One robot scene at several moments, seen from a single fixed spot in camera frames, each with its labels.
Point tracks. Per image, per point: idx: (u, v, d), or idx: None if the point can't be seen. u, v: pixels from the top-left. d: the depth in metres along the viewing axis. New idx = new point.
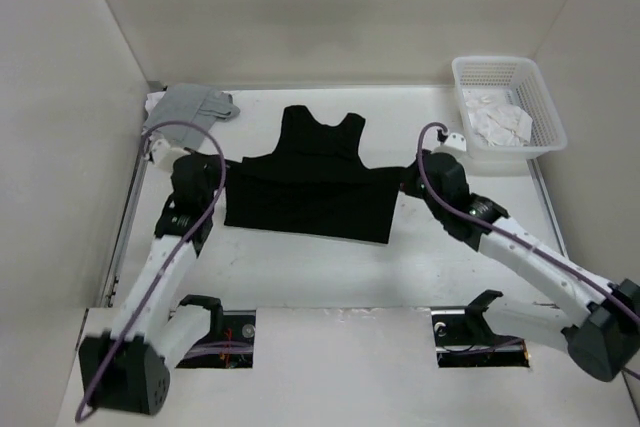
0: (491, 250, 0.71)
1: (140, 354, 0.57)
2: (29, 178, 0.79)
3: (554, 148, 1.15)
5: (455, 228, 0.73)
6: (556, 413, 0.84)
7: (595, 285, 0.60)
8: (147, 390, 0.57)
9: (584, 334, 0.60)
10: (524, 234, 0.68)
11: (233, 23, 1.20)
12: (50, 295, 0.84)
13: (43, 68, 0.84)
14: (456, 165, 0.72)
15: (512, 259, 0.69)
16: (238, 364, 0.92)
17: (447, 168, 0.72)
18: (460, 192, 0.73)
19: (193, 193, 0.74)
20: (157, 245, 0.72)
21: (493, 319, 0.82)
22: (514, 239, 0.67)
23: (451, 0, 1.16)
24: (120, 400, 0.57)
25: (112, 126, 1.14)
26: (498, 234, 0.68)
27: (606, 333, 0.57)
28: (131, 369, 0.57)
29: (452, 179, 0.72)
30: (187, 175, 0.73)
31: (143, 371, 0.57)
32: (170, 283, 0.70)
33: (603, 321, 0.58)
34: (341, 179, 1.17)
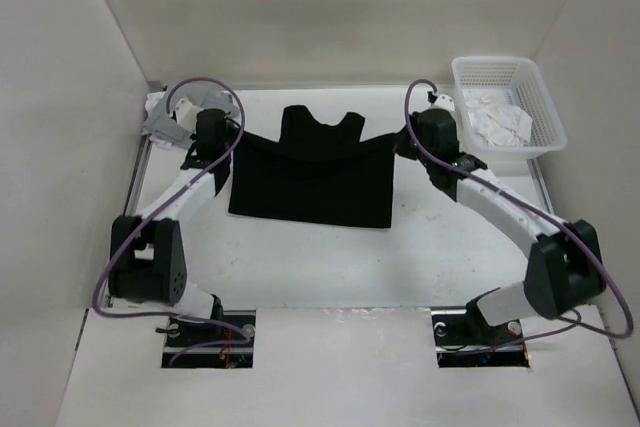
0: (465, 196, 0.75)
1: (168, 236, 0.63)
2: (30, 179, 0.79)
3: (554, 148, 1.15)
5: (439, 176, 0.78)
6: (556, 413, 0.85)
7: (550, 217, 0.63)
8: (169, 268, 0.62)
9: (533, 262, 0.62)
10: (492, 179, 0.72)
11: (233, 23, 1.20)
12: (44, 293, 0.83)
13: (43, 69, 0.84)
14: (448, 120, 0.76)
15: (479, 201, 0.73)
16: (239, 365, 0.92)
17: (439, 122, 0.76)
18: (449, 145, 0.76)
19: (214, 141, 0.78)
20: (183, 173, 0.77)
21: (485, 310, 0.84)
22: (480, 180, 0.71)
23: None
24: (144, 278, 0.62)
25: (110, 124, 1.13)
26: (472, 179, 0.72)
27: (549, 258, 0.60)
28: (159, 247, 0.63)
29: (442, 133, 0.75)
30: (209, 125, 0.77)
31: (169, 246, 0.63)
32: (193, 201, 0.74)
33: (550, 251, 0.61)
34: (341, 179, 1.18)
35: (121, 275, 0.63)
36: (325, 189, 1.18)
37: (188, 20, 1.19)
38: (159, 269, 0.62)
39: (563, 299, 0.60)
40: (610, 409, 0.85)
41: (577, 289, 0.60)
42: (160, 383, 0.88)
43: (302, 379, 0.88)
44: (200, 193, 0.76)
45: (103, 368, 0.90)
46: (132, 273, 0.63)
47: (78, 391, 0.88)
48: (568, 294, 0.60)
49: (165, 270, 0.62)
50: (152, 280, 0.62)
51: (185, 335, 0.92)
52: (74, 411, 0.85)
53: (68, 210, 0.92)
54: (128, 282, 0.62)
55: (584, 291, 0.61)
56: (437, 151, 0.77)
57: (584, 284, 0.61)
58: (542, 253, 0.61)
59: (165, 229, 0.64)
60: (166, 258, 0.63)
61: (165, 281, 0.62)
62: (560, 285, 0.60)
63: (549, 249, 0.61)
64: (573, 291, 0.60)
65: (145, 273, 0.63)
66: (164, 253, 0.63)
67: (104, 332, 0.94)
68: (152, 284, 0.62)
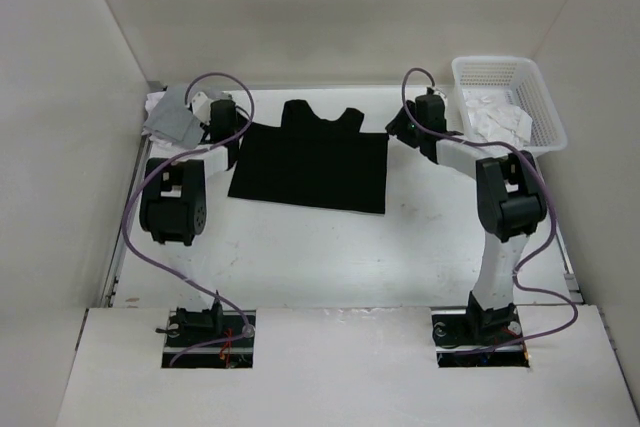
0: (443, 159, 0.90)
1: (197, 172, 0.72)
2: (30, 179, 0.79)
3: (554, 148, 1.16)
5: (425, 145, 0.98)
6: (556, 413, 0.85)
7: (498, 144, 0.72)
8: (195, 199, 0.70)
9: (479, 179, 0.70)
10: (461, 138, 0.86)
11: (233, 23, 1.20)
12: (46, 293, 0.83)
13: (42, 69, 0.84)
14: (436, 100, 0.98)
15: (451, 157, 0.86)
16: (239, 364, 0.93)
17: (429, 101, 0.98)
18: (436, 121, 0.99)
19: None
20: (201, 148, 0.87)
21: (482, 298, 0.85)
22: (451, 136, 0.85)
23: None
24: (172, 206, 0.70)
25: (109, 124, 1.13)
26: (444, 140, 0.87)
27: (494, 173, 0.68)
28: (187, 182, 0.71)
29: (430, 109, 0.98)
30: (225, 110, 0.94)
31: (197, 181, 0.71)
32: (211, 165, 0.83)
33: (493, 167, 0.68)
34: (340, 171, 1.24)
35: (151, 203, 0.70)
36: (325, 191, 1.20)
37: (188, 20, 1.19)
38: (186, 199, 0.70)
39: (502, 207, 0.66)
40: (611, 410, 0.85)
41: (515, 202, 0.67)
42: (160, 384, 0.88)
43: (303, 379, 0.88)
44: (215, 162, 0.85)
45: (103, 368, 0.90)
46: (162, 202, 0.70)
47: (79, 392, 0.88)
48: (506, 204, 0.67)
49: (192, 199, 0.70)
50: (180, 209, 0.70)
51: (185, 336, 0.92)
52: (74, 412, 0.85)
53: (68, 210, 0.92)
54: (157, 211, 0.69)
55: (525, 206, 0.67)
56: (427, 125, 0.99)
57: (528, 202, 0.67)
58: (485, 167, 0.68)
59: (192, 167, 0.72)
60: (194, 190, 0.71)
61: (192, 210, 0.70)
62: (500, 195, 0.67)
63: (491, 165, 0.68)
64: (511, 203, 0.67)
65: (173, 204, 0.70)
66: (191, 186, 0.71)
67: (104, 332, 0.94)
68: (181, 212, 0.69)
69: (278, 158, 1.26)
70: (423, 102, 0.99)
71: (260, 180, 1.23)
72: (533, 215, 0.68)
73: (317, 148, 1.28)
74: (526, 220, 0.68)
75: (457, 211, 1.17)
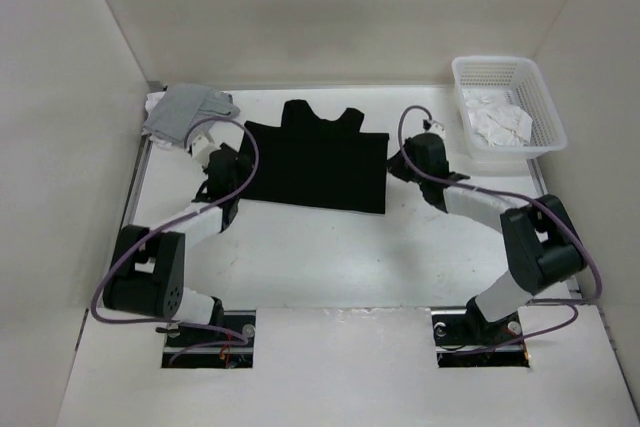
0: (451, 206, 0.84)
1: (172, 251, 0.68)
2: (29, 178, 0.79)
3: (555, 148, 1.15)
5: (428, 191, 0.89)
6: (555, 412, 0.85)
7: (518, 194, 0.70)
8: (167, 282, 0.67)
9: (506, 234, 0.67)
10: (471, 183, 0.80)
11: (232, 23, 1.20)
12: (46, 293, 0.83)
13: (41, 69, 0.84)
14: (439, 143, 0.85)
15: (463, 204, 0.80)
16: (239, 364, 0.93)
17: (430, 143, 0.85)
18: (438, 165, 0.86)
19: (225, 180, 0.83)
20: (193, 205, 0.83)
21: (486, 310, 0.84)
22: (460, 184, 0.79)
23: None
24: (140, 292, 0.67)
25: (109, 124, 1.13)
26: (453, 186, 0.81)
27: (524, 231, 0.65)
28: (160, 265, 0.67)
29: (432, 153, 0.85)
30: (220, 167, 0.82)
31: (170, 264, 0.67)
32: (199, 228, 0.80)
33: (522, 221, 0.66)
34: (340, 171, 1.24)
35: (120, 281, 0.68)
36: (323, 191, 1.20)
37: (188, 20, 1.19)
38: (158, 279, 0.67)
39: (539, 263, 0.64)
40: (610, 409, 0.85)
41: (551, 255, 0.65)
42: (161, 383, 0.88)
43: (303, 379, 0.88)
44: (204, 226, 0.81)
45: (103, 368, 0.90)
46: (131, 284, 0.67)
47: (79, 392, 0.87)
48: (542, 260, 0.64)
49: (164, 280, 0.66)
50: (151, 291, 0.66)
51: (185, 335, 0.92)
52: (75, 412, 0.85)
53: (67, 210, 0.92)
54: (127, 295, 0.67)
55: (561, 258, 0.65)
56: (431, 170, 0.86)
57: (564, 252, 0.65)
58: (514, 222, 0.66)
59: (169, 242, 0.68)
60: (167, 273, 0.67)
61: (161, 296, 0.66)
62: (534, 251, 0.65)
63: (519, 218, 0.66)
64: (547, 258, 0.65)
65: (142, 285, 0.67)
66: (165, 267, 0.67)
67: (104, 332, 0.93)
68: (149, 297, 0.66)
69: (278, 158, 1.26)
70: (423, 145, 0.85)
71: (260, 180, 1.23)
72: (571, 265, 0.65)
73: (317, 148, 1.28)
74: (564, 272, 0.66)
75: None
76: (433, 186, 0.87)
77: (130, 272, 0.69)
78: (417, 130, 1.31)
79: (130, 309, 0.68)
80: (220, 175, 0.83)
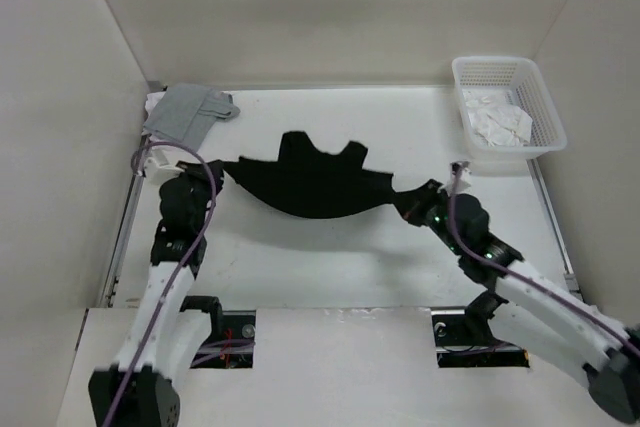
0: (505, 294, 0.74)
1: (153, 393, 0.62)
2: (29, 179, 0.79)
3: (554, 148, 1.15)
5: (475, 271, 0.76)
6: (554, 413, 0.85)
7: (613, 328, 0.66)
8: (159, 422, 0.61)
9: (603, 374, 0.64)
10: (528, 271, 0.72)
11: (233, 23, 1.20)
12: (47, 292, 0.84)
13: (42, 68, 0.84)
14: (482, 214, 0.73)
15: (521, 299, 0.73)
16: (239, 364, 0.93)
17: (472, 217, 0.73)
18: (483, 237, 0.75)
19: (182, 220, 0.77)
20: (156, 272, 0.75)
21: (497, 327, 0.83)
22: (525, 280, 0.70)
23: None
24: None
25: (108, 124, 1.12)
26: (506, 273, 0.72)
27: (626, 381, 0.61)
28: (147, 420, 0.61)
29: (477, 224, 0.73)
30: (174, 203, 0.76)
31: (154, 400, 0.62)
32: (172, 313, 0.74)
33: (625, 366, 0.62)
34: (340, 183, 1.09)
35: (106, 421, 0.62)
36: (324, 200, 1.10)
37: (188, 20, 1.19)
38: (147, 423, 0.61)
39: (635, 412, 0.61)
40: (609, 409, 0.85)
41: None
42: None
43: (303, 379, 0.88)
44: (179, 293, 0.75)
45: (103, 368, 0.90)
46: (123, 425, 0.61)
47: (79, 392, 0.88)
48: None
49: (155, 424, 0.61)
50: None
51: None
52: (74, 412, 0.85)
53: (68, 210, 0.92)
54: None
55: None
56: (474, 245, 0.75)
57: None
58: (617, 370, 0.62)
59: (147, 383, 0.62)
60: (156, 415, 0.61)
61: None
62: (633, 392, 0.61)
63: (621, 366, 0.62)
64: None
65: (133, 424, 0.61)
66: (149, 407, 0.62)
67: (104, 333, 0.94)
68: None
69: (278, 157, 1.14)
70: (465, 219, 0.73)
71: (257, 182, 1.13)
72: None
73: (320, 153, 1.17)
74: None
75: None
76: (480, 264, 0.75)
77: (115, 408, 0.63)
78: (417, 130, 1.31)
79: None
80: (177, 215, 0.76)
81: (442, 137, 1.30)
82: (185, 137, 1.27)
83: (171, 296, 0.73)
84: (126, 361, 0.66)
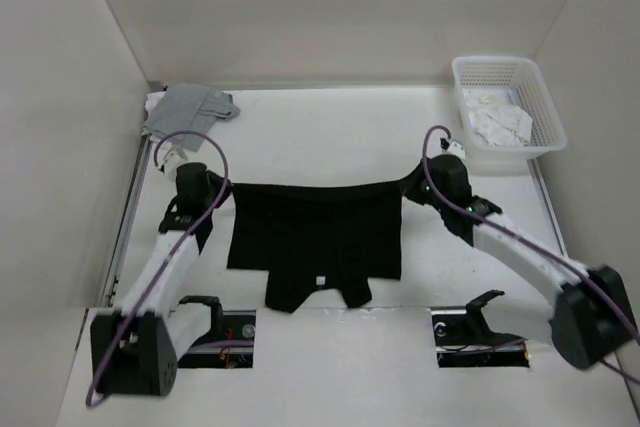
0: (481, 243, 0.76)
1: (150, 329, 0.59)
2: (29, 178, 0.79)
3: (554, 148, 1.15)
5: (455, 224, 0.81)
6: (555, 413, 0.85)
7: (571, 263, 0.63)
8: (158, 370, 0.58)
9: (560, 312, 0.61)
10: (509, 224, 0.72)
11: (233, 23, 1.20)
12: (47, 292, 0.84)
13: (41, 68, 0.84)
14: (459, 166, 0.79)
15: (497, 246, 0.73)
16: (239, 364, 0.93)
17: (451, 169, 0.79)
18: (461, 190, 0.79)
19: (196, 198, 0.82)
20: (162, 239, 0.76)
21: (492, 317, 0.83)
22: (496, 225, 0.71)
23: None
24: (133, 385, 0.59)
25: (108, 124, 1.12)
26: (485, 225, 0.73)
27: (577, 312, 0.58)
28: (140, 344, 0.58)
29: (456, 177, 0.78)
30: (190, 180, 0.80)
31: (154, 335, 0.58)
32: (176, 272, 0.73)
33: (579, 300, 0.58)
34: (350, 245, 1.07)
35: (108, 381, 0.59)
36: (316, 247, 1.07)
37: (188, 21, 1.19)
38: (147, 372, 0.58)
39: (591, 347, 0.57)
40: (610, 407, 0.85)
41: (608, 333, 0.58)
42: None
43: (303, 378, 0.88)
44: (182, 261, 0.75)
45: None
46: (119, 379, 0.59)
47: (79, 392, 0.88)
48: (598, 343, 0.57)
49: (154, 372, 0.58)
50: (143, 383, 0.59)
51: None
52: (74, 412, 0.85)
53: (68, 211, 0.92)
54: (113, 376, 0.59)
55: (612, 341, 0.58)
56: (452, 198, 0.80)
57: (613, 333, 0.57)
58: (570, 303, 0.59)
59: (151, 319, 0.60)
60: (151, 357, 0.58)
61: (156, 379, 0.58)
62: (587, 326, 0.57)
63: (576, 299, 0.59)
64: (604, 335, 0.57)
65: (134, 375, 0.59)
66: (149, 343, 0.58)
67: None
68: (143, 383, 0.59)
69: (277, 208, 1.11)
70: (444, 171, 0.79)
71: (253, 235, 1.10)
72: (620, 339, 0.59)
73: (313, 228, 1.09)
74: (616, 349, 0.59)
75: None
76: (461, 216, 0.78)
77: (117, 362, 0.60)
78: (416, 130, 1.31)
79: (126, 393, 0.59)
80: (189, 193, 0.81)
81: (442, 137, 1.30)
82: (185, 137, 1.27)
83: (178, 256, 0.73)
84: (129, 307, 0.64)
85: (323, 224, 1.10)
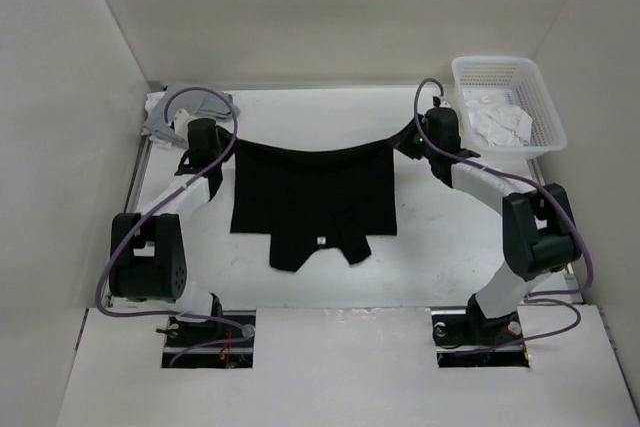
0: (457, 181, 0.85)
1: (169, 228, 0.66)
2: (28, 178, 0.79)
3: (554, 148, 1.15)
5: (439, 167, 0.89)
6: (554, 413, 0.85)
7: (524, 178, 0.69)
8: (171, 263, 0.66)
9: (505, 216, 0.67)
10: (481, 161, 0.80)
11: (233, 23, 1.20)
12: (48, 292, 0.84)
13: (41, 69, 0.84)
14: (451, 115, 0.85)
15: (468, 180, 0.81)
16: (239, 364, 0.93)
17: (443, 117, 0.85)
18: (451, 139, 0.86)
19: (206, 149, 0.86)
20: (176, 180, 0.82)
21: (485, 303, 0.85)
22: (468, 161, 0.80)
23: None
24: (143, 276, 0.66)
25: (109, 124, 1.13)
26: (461, 162, 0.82)
27: (522, 216, 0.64)
28: (160, 243, 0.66)
29: (445, 126, 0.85)
30: (199, 135, 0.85)
31: (172, 235, 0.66)
32: (188, 201, 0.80)
33: (523, 203, 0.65)
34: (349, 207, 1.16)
35: (122, 270, 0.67)
36: (316, 204, 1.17)
37: (188, 21, 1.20)
38: (161, 265, 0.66)
39: (531, 248, 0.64)
40: (610, 407, 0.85)
41: (544, 241, 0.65)
42: (161, 383, 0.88)
43: (304, 378, 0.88)
44: (194, 196, 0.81)
45: (103, 369, 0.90)
46: (134, 271, 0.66)
47: (79, 391, 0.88)
48: (537, 248, 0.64)
49: (168, 264, 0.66)
50: (155, 277, 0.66)
51: (185, 335, 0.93)
52: (74, 413, 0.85)
53: (68, 210, 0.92)
54: (126, 272, 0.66)
55: (555, 249, 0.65)
56: (440, 144, 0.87)
57: (556, 243, 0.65)
58: (514, 205, 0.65)
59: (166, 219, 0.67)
60: (169, 254, 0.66)
61: (169, 276, 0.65)
62: (528, 226, 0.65)
63: (520, 202, 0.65)
64: (541, 244, 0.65)
65: (147, 270, 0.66)
66: (166, 242, 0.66)
67: (104, 333, 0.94)
68: (154, 278, 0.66)
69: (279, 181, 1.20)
70: (435, 119, 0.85)
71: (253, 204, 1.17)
72: (566, 253, 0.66)
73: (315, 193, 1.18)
74: (555, 260, 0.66)
75: (454, 208, 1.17)
76: (444, 160, 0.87)
77: (131, 260, 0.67)
78: None
79: (137, 293, 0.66)
80: (201, 142, 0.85)
81: None
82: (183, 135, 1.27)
83: (192, 188, 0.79)
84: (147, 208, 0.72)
85: (318, 184, 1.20)
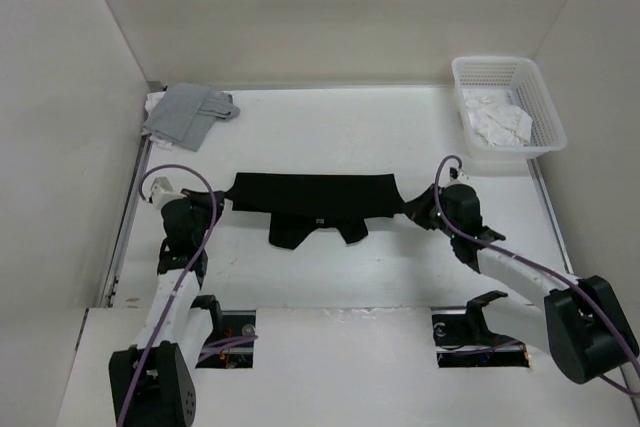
0: (485, 268, 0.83)
1: (170, 358, 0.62)
2: (28, 178, 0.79)
3: (554, 148, 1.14)
5: (461, 249, 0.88)
6: (555, 414, 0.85)
7: (560, 275, 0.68)
8: (179, 392, 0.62)
9: (550, 317, 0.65)
10: (508, 247, 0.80)
11: (233, 23, 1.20)
12: (47, 292, 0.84)
13: (43, 70, 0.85)
14: (472, 196, 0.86)
15: (497, 269, 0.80)
16: (238, 364, 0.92)
17: (463, 198, 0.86)
18: (472, 220, 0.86)
19: (187, 234, 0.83)
20: (164, 278, 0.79)
21: (491, 316, 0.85)
22: (497, 247, 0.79)
23: None
24: (153, 411, 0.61)
25: (109, 124, 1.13)
26: (488, 249, 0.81)
27: (569, 319, 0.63)
28: (162, 376, 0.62)
29: (467, 207, 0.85)
30: (178, 219, 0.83)
31: (174, 364, 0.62)
32: (183, 306, 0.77)
33: (566, 305, 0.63)
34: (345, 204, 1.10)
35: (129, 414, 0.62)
36: (313, 204, 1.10)
37: (189, 21, 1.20)
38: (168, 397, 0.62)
39: (582, 352, 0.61)
40: (610, 408, 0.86)
41: (595, 343, 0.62)
42: None
43: (303, 378, 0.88)
44: (187, 297, 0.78)
45: (103, 369, 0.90)
46: (142, 410, 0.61)
47: (79, 391, 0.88)
48: (588, 351, 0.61)
49: (176, 395, 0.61)
50: (165, 412, 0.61)
51: None
52: (74, 412, 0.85)
53: (68, 211, 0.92)
54: (134, 414, 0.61)
55: (607, 351, 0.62)
56: (461, 225, 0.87)
57: (607, 346, 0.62)
58: (558, 307, 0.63)
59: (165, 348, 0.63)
60: (174, 385, 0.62)
61: (180, 406, 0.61)
62: (576, 329, 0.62)
63: (563, 303, 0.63)
64: (592, 346, 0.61)
65: (156, 406, 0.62)
66: (169, 372, 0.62)
67: (104, 333, 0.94)
68: (165, 412, 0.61)
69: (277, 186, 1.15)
70: (456, 200, 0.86)
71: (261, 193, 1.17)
72: (619, 356, 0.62)
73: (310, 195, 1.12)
74: (610, 362, 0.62)
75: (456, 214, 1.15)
76: (466, 241, 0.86)
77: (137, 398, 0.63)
78: (417, 131, 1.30)
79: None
80: (180, 229, 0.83)
81: (442, 136, 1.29)
82: (185, 137, 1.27)
83: (182, 291, 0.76)
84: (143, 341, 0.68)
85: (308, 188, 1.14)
